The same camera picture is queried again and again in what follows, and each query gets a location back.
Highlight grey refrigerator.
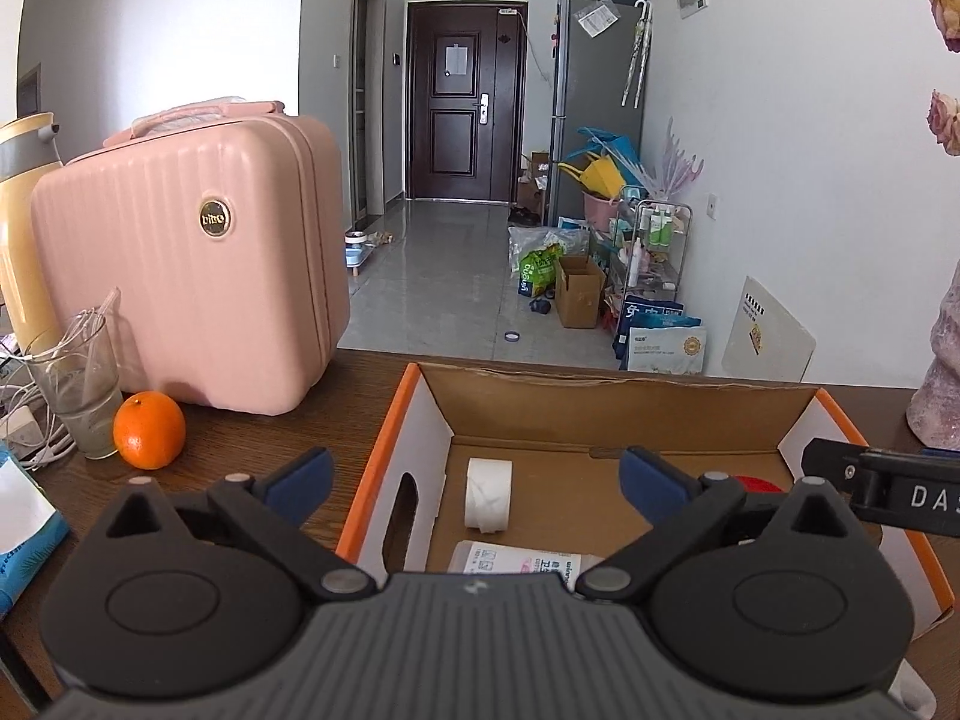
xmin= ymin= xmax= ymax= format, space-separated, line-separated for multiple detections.
xmin=550 ymin=0 xmax=652 ymax=230

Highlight green bag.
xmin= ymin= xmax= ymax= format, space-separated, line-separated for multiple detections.
xmin=517 ymin=244 xmax=565 ymax=295

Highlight orange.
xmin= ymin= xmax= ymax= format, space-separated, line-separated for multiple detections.
xmin=112 ymin=391 xmax=187 ymax=471

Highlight open cardboard box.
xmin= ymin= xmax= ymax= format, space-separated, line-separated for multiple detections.
xmin=553 ymin=255 xmax=608 ymax=329

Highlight white cable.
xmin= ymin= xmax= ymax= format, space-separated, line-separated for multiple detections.
xmin=0 ymin=289 xmax=121 ymax=466

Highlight blue tissue pack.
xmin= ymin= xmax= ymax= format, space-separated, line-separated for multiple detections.
xmin=0 ymin=441 xmax=70 ymax=620

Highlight pink bucket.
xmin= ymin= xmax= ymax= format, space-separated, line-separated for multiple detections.
xmin=582 ymin=190 xmax=625 ymax=233

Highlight dried pink rose bouquet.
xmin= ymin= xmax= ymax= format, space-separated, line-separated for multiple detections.
xmin=919 ymin=0 xmax=960 ymax=158

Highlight glass cup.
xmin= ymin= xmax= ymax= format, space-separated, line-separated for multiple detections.
xmin=30 ymin=307 xmax=125 ymax=460

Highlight pink suitcase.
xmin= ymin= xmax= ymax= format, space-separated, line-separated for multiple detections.
xmin=30 ymin=97 xmax=352 ymax=416

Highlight metal storage rack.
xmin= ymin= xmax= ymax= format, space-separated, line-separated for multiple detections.
xmin=606 ymin=201 xmax=692 ymax=301

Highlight white board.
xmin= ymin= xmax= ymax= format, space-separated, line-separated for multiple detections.
xmin=721 ymin=275 xmax=817 ymax=383

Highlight red cardboard box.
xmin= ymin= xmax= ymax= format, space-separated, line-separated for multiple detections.
xmin=335 ymin=362 xmax=957 ymax=642

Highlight purple plastic hangers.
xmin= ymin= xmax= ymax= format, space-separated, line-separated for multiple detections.
xmin=641 ymin=116 xmax=706 ymax=200

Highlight pet bowl stand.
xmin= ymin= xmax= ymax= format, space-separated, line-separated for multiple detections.
xmin=343 ymin=229 xmax=377 ymax=271

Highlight yellow thermos jug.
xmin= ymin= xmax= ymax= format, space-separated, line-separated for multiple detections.
xmin=0 ymin=112 xmax=65 ymax=361

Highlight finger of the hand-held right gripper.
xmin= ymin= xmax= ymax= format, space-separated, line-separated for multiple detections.
xmin=799 ymin=438 xmax=863 ymax=500

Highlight dark brown entrance door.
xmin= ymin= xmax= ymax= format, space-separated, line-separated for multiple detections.
xmin=406 ymin=1 xmax=526 ymax=205

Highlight purple ceramic vase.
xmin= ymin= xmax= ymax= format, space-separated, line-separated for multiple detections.
xmin=906 ymin=259 xmax=960 ymax=452

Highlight clear plastic bag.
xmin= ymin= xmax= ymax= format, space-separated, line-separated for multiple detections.
xmin=508 ymin=225 xmax=592 ymax=260

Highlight white folded umbrella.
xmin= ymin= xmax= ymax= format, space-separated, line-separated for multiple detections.
xmin=621 ymin=0 xmax=653 ymax=110

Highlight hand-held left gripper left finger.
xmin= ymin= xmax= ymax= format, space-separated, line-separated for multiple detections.
xmin=105 ymin=448 xmax=376 ymax=602

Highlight white power adapter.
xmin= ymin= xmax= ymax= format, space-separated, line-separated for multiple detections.
xmin=0 ymin=405 xmax=46 ymax=458

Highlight white pet food bag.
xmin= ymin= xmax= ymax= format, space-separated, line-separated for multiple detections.
xmin=621 ymin=324 xmax=707 ymax=376

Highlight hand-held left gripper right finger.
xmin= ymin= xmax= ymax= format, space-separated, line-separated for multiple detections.
xmin=576 ymin=446 xmax=871 ymax=602

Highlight white tape roll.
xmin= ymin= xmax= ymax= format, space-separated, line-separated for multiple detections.
xmin=463 ymin=457 xmax=514 ymax=533

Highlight brown cardboard box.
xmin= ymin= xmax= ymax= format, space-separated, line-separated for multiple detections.
xmin=517 ymin=152 xmax=552 ymax=211

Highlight clear cotton swab box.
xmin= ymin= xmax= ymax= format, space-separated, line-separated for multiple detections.
xmin=448 ymin=540 xmax=607 ymax=595

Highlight blue pet food bag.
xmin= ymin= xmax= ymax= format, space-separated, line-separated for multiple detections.
xmin=611 ymin=298 xmax=685 ymax=361

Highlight blue plastic hangers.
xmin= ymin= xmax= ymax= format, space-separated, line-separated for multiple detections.
xmin=576 ymin=126 xmax=646 ymax=192

